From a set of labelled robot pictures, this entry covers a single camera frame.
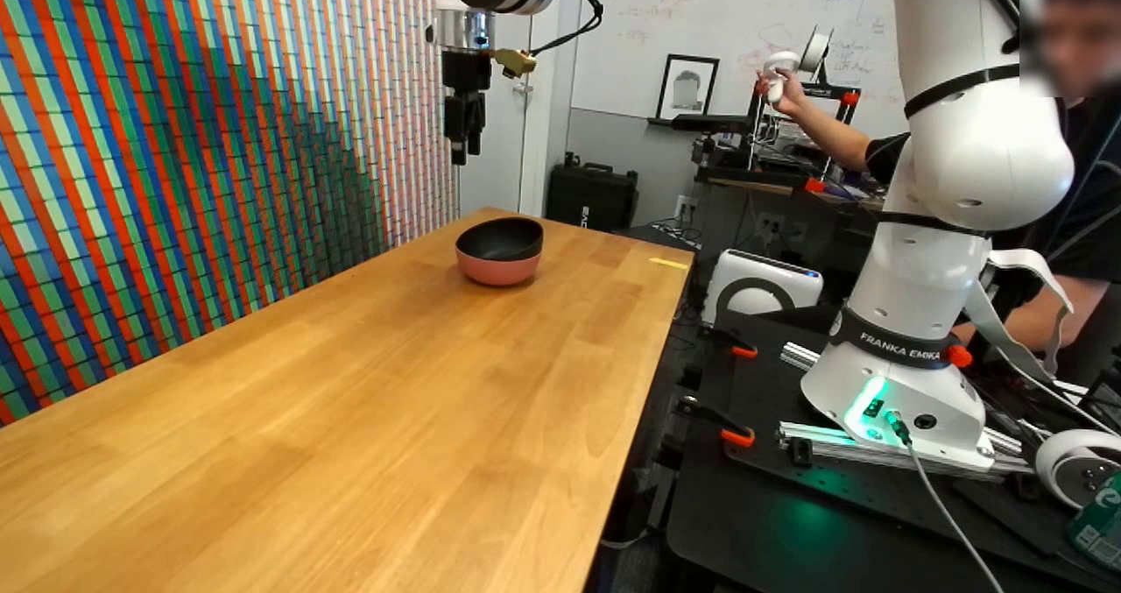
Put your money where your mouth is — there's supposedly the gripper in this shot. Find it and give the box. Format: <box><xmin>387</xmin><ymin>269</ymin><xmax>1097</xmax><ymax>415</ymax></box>
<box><xmin>441</xmin><ymin>49</ymin><xmax>494</xmax><ymax>167</ymax></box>

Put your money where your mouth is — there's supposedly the black bowl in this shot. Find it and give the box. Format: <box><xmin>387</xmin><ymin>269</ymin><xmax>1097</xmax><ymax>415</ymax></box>
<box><xmin>455</xmin><ymin>216</ymin><xmax>546</xmax><ymax>264</ymax></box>

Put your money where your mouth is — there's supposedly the orange bowl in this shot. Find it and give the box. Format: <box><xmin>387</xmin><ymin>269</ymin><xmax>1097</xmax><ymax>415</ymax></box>
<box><xmin>455</xmin><ymin>248</ymin><xmax>543</xmax><ymax>288</ymax></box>

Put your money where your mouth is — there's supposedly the black hard case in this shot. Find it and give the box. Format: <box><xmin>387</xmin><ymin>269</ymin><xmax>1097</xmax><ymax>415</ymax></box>
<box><xmin>544</xmin><ymin>152</ymin><xmax>640</xmax><ymax>233</ymax></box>

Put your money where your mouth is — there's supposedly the framed picture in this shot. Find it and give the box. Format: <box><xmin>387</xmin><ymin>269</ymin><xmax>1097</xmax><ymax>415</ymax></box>
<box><xmin>654</xmin><ymin>53</ymin><xmax>722</xmax><ymax>122</ymax></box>

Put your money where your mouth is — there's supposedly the whiteboard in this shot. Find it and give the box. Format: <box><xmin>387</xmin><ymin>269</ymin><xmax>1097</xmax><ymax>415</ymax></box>
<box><xmin>568</xmin><ymin>0</ymin><xmax>908</xmax><ymax>141</ymax></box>

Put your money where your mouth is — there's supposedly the hand controller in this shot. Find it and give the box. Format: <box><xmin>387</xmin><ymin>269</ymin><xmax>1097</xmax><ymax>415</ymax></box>
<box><xmin>761</xmin><ymin>50</ymin><xmax>802</xmax><ymax>105</ymax></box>

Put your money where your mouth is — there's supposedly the white computer box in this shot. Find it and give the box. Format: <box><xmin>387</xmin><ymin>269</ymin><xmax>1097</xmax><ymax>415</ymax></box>
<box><xmin>701</xmin><ymin>248</ymin><xmax>825</xmax><ymax>328</ymax></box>

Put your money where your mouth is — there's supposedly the cluttered desk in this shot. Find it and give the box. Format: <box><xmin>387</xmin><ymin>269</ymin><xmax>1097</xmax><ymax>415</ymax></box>
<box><xmin>694</xmin><ymin>166</ymin><xmax>887</xmax><ymax>272</ymax></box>

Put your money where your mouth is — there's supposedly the black clamp with orange tip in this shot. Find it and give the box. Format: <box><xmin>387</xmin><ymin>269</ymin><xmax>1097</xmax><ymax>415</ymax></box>
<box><xmin>699</xmin><ymin>325</ymin><xmax>759</xmax><ymax>360</ymax></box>
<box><xmin>677</xmin><ymin>395</ymin><xmax>757</xmax><ymax>449</ymax></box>

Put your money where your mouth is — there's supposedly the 3D printer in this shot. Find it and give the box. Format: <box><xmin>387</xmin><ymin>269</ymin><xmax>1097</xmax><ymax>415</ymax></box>
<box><xmin>743</xmin><ymin>26</ymin><xmax>864</xmax><ymax>187</ymax></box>

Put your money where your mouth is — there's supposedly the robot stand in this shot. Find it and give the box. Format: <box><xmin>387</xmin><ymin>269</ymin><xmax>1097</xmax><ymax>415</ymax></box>
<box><xmin>665</xmin><ymin>311</ymin><xmax>1121</xmax><ymax>593</ymax></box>

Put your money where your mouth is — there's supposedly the person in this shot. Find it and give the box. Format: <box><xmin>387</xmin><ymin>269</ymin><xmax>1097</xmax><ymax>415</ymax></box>
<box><xmin>757</xmin><ymin>0</ymin><xmax>1121</xmax><ymax>377</ymax></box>

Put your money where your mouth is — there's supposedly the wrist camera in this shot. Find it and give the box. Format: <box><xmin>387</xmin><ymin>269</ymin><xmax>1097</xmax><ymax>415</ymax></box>
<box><xmin>493</xmin><ymin>46</ymin><xmax>538</xmax><ymax>80</ymax></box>

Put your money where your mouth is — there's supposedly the white strap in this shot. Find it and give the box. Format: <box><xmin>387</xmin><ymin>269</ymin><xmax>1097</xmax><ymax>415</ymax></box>
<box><xmin>962</xmin><ymin>248</ymin><xmax>1075</xmax><ymax>385</ymax></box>

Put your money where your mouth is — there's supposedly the grey cable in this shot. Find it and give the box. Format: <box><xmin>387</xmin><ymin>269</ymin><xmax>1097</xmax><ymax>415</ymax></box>
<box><xmin>883</xmin><ymin>411</ymin><xmax>1010</xmax><ymax>593</ymax></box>

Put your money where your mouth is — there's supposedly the white ring controller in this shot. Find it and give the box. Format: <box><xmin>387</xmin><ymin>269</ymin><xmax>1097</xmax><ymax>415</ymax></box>
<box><xmin>1034</xmin><ymin>428</ymin><xmax>1121</xmax><ymax>512</ymax></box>

